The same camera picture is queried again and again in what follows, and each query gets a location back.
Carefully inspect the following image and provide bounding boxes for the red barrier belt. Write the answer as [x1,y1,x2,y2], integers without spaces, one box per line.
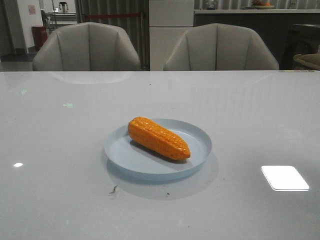
[82,12,141,19]

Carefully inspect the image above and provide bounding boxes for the beige leather chair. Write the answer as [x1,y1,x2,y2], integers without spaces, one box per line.
[32,22,141,72]
[163,23,279,71]

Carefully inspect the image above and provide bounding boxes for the orange toy corn cob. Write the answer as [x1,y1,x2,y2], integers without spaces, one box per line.
[127,116,191,161]

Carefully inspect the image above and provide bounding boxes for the light blue round plate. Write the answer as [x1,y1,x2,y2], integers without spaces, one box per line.
[104,117,213,181]

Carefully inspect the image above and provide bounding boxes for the right beige leather chair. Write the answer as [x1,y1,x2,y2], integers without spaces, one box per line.
[163,23,279,71]

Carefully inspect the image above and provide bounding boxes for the fruit bowl on counter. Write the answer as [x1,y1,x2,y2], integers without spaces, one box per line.
[251,0,275,10]

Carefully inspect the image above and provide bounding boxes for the background metal desk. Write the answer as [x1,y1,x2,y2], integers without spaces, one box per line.
[40,9,77,31]

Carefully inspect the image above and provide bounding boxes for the pink wall notice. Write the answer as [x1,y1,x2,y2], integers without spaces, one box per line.
[28,5,36,15]

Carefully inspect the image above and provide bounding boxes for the left beige leather chair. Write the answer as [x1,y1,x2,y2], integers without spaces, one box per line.
[32,22,141,72]

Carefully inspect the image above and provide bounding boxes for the red trash bin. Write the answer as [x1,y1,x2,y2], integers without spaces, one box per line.
[31,25,48,51]

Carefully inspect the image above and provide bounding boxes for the grey counter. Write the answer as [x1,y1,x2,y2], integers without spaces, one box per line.
[193,9,320,70]

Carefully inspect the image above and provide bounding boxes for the beige cushion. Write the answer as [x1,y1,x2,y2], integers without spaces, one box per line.
[293,53,320,71]

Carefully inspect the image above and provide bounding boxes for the white cabinet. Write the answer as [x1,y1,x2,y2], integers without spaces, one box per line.
[148,0,194,71]

